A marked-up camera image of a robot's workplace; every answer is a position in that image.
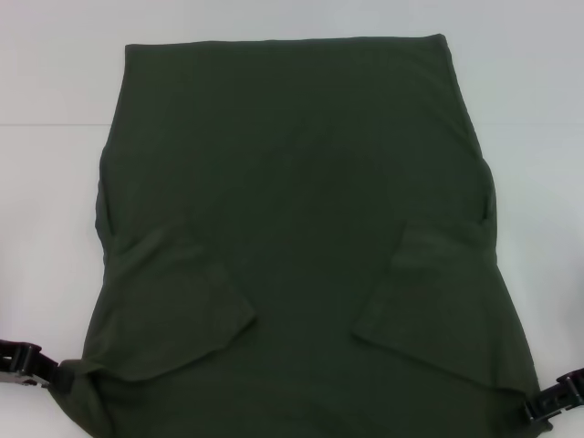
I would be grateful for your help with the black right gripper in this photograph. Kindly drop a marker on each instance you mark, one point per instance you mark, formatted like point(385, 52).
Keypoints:
point(575, 385)

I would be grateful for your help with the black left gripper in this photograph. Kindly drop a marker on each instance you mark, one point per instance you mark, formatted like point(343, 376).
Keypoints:
point(18, 362)

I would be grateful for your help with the dark green shirt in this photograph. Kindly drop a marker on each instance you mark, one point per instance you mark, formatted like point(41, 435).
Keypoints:
point(292, 182)

